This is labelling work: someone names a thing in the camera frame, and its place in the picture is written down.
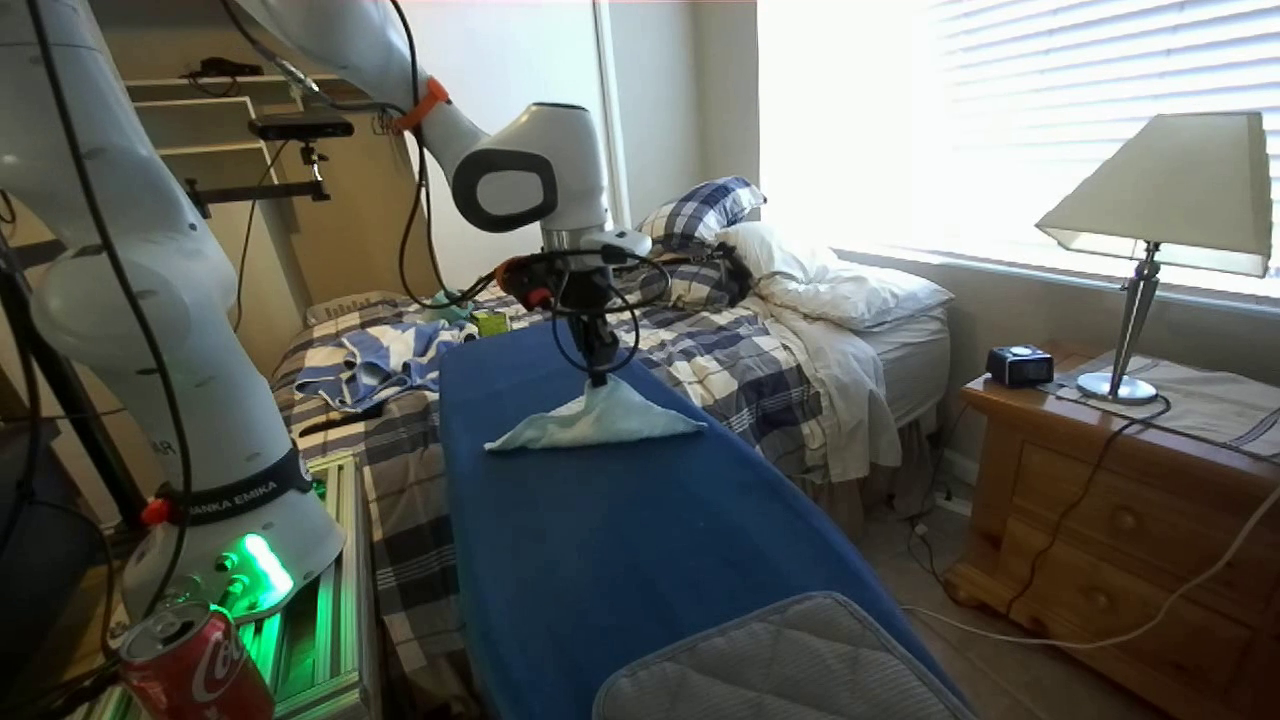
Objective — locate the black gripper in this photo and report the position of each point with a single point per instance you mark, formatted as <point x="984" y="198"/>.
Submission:
<point x="597" y="313"/>

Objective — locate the white towel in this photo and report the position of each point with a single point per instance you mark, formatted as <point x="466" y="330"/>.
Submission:
<point x="602" y="423"/>

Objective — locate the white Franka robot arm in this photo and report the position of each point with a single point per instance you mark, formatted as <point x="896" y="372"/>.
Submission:
<point x="144" y="323"/>

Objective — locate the plaid pillow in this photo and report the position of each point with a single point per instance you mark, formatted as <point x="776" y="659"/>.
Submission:
<point x="700" y="222"/>

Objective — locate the blue ironing board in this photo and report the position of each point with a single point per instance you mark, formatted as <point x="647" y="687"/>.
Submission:
<point x="624" y="561"/>

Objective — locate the blue crumpled cloth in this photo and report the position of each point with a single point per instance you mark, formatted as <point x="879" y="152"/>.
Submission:
<point x="375" y="362"/>

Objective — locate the white pillow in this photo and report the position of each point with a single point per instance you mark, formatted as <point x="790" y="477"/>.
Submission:
<point x="825" y="273"/>

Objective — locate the white bed sheet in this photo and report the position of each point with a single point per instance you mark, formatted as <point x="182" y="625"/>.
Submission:
<point x="852" y="401"/>

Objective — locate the white mattress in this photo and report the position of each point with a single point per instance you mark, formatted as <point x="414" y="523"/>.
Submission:
<point x="921" y="366"/>

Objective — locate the grey quilted iron rest pad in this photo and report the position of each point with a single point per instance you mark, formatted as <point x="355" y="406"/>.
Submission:
<point x="787" y="661"/>

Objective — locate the black alarm clock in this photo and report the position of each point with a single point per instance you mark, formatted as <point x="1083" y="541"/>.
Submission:
<point x="1021" y="366"/>

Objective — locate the beige slatted rack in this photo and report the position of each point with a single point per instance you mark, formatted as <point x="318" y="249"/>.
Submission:
<point x="200" y="123"/>

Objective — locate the red cola can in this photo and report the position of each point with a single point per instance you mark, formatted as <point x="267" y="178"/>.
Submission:
<point x="200" y="673"/>

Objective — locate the white window blinds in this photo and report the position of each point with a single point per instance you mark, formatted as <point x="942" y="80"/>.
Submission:
<point x="1066" y="123"/>

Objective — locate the wooden nightstand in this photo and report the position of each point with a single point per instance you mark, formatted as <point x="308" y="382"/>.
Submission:
<point x="1146" y="535"/>

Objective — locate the table lamp with cream shade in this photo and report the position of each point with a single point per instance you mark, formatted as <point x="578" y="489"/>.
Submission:
<point x="1162" y="182"/>

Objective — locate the wrist camera with orange mount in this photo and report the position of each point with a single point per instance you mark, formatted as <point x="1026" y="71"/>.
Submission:
<point x="528" y="281"/>

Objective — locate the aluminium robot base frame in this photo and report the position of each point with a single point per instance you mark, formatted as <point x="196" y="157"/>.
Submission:
<point x="325" y="612"/>

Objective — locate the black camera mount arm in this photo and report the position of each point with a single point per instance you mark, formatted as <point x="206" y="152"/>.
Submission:
<point x="303" y="129"/>

